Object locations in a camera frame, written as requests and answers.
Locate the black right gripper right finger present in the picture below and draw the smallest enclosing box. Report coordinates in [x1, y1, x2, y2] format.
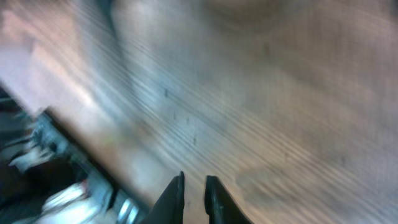
[204, 175, 252, 224]

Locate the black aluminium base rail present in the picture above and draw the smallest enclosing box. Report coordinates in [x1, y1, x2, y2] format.
[1, 90, 149, 223]

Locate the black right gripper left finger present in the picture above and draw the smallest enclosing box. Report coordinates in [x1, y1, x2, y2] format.
[140, 171, 185, 224]

